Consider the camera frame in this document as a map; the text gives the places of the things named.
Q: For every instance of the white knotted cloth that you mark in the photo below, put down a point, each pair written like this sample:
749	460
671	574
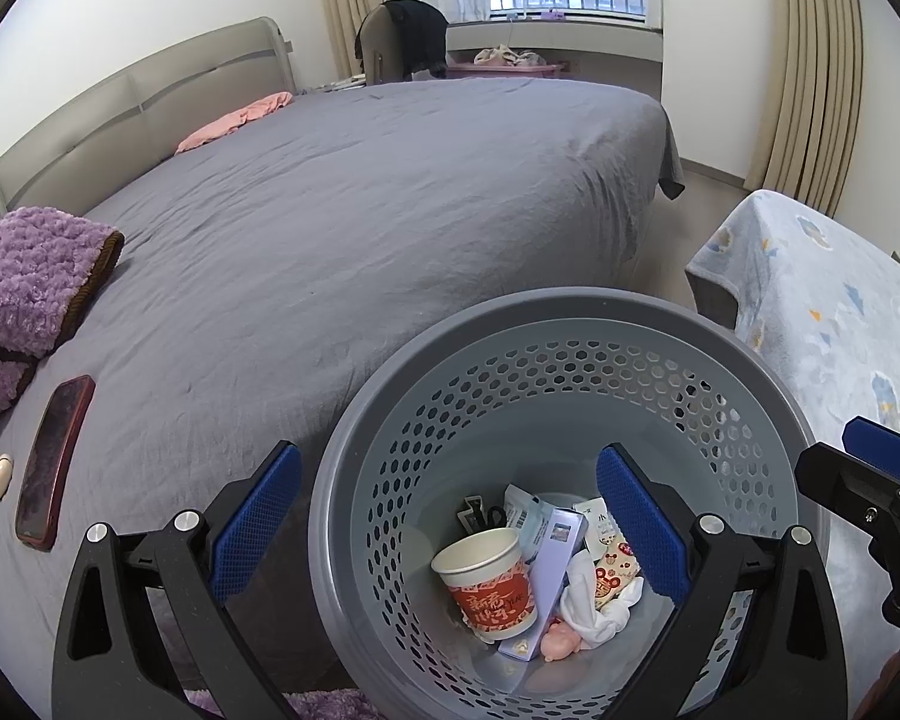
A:
592	615

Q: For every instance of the pink plastic basin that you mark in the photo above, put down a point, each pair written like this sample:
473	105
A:
510	72

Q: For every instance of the beige curtain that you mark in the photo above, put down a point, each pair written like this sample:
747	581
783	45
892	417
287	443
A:
345	0
802	90

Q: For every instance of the pink cloth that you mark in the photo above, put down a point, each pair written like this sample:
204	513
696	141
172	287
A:
232	120

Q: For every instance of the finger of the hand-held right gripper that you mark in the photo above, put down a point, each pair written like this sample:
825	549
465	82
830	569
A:
881	442
840	484

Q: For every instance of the white red-dotted paper sleeve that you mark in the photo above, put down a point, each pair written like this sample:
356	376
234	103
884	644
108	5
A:
469	506

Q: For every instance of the small green white carton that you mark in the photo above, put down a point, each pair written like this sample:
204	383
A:
596	525

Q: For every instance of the dark red phone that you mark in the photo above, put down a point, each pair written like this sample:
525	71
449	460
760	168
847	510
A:
52	457

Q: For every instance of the grey bed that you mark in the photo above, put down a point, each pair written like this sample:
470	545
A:
345	240

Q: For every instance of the purple box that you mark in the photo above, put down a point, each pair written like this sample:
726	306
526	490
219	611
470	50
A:
547	577

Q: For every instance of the beige chair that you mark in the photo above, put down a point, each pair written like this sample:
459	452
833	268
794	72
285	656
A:
382	45

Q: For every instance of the red and white paper cup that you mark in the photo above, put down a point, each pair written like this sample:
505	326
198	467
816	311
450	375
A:
495	600

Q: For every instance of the grey perforated plastic basket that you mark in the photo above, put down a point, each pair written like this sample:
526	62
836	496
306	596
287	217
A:
495	360

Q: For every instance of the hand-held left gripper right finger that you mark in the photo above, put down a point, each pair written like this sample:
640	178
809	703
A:
641	521

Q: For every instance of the purple fuzzy garment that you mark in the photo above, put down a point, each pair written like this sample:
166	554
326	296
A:
22	277

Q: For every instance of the small purple toy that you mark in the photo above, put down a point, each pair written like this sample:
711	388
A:
551	15

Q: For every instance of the beige red snack packet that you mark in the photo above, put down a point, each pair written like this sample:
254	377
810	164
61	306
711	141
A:
615	570

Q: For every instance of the pink pig toy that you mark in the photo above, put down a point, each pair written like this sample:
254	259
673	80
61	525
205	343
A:
559	641

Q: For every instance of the small white oval device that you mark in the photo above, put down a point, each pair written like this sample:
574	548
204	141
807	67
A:
0	476

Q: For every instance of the white window ledge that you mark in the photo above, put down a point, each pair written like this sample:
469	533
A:
607	45

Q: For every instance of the beige headboard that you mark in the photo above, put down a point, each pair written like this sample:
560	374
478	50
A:
120	112

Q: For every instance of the pile of light clothes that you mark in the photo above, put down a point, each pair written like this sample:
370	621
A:
506	56

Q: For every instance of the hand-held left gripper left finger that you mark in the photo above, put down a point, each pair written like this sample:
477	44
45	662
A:
259	517

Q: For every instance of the black jacket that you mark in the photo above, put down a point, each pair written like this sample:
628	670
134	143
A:
420	34

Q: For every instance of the clear face mask packet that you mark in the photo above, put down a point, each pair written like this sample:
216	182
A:
529	521

